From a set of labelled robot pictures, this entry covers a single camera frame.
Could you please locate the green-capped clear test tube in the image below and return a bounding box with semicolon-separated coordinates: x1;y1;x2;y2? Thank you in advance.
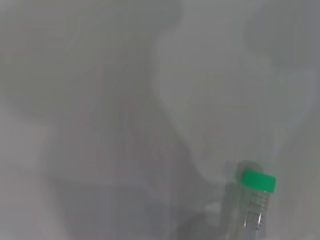
239;169;277;240

